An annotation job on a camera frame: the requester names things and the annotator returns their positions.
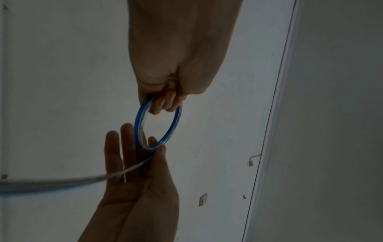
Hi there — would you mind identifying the person's left hand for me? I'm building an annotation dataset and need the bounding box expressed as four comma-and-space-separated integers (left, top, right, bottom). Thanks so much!
127, 0, 243, 115

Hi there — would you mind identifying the person's right hand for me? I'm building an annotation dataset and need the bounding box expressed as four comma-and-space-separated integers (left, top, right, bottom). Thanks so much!
98, 122, 180, 213

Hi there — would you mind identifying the bent grey wire stub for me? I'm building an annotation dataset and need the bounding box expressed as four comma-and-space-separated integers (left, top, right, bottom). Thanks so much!
247, 153, 262, 168

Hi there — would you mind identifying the clear blue striped tube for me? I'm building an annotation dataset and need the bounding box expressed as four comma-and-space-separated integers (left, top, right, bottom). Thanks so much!
0, 95, 183, 194

